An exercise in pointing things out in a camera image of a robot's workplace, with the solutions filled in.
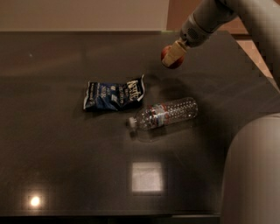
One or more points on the clear plastic water bottle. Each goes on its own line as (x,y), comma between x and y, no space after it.
(163,114)

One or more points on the blue crumpled snack bag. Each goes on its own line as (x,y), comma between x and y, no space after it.
(114,96)

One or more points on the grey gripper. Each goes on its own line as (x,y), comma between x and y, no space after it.
(192,34)

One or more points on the red apple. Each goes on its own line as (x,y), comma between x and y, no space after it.
(172,57)

